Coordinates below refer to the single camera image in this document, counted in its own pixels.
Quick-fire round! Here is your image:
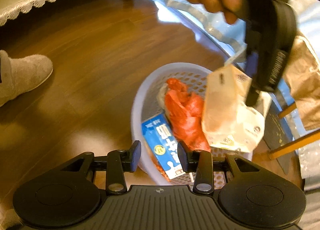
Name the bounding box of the blue milk carton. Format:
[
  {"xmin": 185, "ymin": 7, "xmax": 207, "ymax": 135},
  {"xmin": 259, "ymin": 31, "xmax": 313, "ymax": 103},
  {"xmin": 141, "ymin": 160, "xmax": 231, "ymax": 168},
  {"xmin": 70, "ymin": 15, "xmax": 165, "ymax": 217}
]
[{"xmin": 141, "ymin": 113, "xmax": 184, "ymax": 181}]

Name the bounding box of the beige tissue pack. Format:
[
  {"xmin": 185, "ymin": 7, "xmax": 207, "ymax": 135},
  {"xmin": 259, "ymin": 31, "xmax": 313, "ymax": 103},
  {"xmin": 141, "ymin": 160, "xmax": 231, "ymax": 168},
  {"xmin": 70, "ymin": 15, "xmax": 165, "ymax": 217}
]
[{"xmin": 201, "ymin": 64, "xmax": 272, "ymax": 153}]

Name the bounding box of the orange plastic bag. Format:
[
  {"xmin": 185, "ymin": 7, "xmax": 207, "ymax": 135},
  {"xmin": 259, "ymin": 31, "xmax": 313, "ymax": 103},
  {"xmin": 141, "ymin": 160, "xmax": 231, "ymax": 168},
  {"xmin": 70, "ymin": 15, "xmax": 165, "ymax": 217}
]
[{"xmin": 164, "ymin": 78, "xmax": 211, "ymax": 151}]

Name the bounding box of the lavender plastic mesh basket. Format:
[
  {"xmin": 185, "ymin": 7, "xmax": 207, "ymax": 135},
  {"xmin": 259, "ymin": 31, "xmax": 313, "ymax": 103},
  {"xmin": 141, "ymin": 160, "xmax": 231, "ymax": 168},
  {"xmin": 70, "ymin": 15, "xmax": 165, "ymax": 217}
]
[{"xmin": 131, "ymin": 62, "xmax": 253, "ymax": 186}]

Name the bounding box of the white tissue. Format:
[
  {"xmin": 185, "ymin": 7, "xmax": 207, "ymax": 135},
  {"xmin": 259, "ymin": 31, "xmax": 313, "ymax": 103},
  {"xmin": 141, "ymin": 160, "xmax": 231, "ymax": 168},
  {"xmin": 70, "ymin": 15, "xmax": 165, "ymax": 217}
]
[{"xmin": 157, "ymin": 83, "xmax": 168, "ymax": 115}]

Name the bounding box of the wooden chair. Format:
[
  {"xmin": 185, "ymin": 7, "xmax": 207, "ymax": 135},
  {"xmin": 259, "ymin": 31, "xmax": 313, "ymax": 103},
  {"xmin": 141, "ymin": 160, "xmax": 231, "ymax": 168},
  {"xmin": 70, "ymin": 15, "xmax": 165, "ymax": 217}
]
[{"xmin": 264, "ymin": 102, "xmax": 319, "ymax": 160}]

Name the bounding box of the beige slipper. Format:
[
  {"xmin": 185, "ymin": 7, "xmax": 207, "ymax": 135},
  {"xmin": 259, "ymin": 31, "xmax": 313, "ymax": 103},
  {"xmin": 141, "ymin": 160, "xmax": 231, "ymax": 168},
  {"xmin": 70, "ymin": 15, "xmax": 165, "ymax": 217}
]
[{"xmin": 1, "ymin": 50, "xmax": 53, "ymax": 106}]

